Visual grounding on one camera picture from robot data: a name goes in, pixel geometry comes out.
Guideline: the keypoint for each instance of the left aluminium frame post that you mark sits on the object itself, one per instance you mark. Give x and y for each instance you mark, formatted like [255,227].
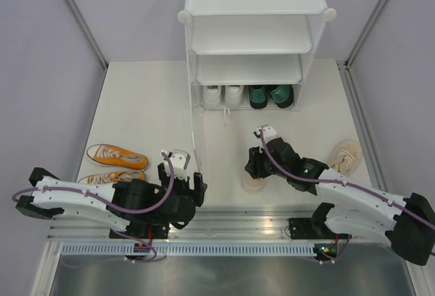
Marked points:
[86,32]

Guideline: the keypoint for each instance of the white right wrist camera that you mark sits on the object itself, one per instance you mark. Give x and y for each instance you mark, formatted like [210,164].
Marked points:
[264,134]

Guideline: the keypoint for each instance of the white sneaker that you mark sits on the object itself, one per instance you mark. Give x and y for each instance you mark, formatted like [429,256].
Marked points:
[212,96]
[233,97]

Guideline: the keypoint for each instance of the orange sneaker upper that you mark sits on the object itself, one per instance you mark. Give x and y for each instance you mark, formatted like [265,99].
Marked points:
[109,155]

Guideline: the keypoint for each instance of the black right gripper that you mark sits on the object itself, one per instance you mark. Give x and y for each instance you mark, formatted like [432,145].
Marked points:
[253,166]

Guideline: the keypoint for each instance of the right aluminium frame post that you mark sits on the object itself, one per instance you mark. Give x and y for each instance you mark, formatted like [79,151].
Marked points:
[366,31]

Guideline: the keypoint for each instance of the orange sneaker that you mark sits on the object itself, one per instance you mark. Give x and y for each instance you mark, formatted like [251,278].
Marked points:
[109,155]
[116,176]

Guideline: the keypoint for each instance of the beige sneaker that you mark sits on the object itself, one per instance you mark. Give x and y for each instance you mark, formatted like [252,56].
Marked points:
[346,157]
[252,185]

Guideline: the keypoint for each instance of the clear cabinet door panel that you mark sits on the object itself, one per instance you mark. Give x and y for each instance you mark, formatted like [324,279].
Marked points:
[198,138]

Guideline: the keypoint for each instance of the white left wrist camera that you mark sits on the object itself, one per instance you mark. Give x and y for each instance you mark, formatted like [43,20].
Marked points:
[180,160]

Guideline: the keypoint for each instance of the orange sneaker lower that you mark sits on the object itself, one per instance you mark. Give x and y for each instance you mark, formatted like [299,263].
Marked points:
[116,176]

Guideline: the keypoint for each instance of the aluminium mounting rail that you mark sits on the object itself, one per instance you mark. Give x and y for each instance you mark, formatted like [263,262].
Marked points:
[208,225]

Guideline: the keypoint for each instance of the white plastic shoe cabinet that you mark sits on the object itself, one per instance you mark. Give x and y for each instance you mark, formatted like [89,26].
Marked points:
[250,42]

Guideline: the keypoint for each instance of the aluminium frame post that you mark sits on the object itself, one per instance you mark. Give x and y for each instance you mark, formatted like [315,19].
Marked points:
[366,31]
[86,32]

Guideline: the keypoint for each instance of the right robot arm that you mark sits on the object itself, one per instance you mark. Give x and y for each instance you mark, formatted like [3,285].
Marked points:
[405,224]

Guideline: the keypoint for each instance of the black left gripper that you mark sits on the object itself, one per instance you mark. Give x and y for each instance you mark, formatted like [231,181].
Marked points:
[199,186]

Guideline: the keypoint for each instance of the white slotted cable duct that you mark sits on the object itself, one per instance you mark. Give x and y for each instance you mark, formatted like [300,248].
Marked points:
[191,249]

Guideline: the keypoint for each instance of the green pointed shoe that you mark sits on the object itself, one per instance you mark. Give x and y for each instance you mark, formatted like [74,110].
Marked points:
[258,98]
[282,95]

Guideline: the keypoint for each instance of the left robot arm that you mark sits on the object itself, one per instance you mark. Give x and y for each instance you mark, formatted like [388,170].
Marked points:
[136,208]

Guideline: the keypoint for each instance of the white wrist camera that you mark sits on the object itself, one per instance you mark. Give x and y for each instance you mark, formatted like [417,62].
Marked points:
[180,160]
[264,134]

